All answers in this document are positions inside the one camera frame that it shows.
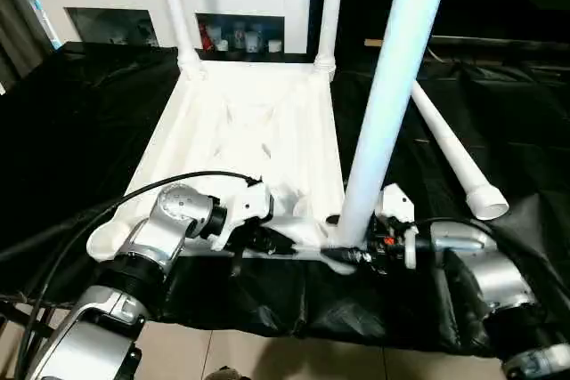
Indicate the small tan label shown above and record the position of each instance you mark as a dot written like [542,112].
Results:
[373,42]

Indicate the black metal stand leg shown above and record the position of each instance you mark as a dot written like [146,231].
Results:
[18,309]

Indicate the dark metal rail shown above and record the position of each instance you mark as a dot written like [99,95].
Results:
[499,41]

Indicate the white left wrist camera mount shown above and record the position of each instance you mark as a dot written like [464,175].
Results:
[249,206]

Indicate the grey curtain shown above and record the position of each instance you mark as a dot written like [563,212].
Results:
[22,28]

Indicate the dark round robot part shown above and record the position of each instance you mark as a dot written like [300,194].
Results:
[225,374]

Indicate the white plastic table leg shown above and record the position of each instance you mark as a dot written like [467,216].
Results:
[392,86]
[176,6]
[331,6]
[450,144]

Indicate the red bottle in cabinet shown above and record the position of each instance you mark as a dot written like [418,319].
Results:
[206,39]

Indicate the white plastic table top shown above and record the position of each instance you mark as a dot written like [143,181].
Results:
[249,139]

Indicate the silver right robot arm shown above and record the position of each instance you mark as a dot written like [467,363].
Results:
[494,269]

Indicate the black cloth mat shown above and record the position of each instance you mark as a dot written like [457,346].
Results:
[311,300]

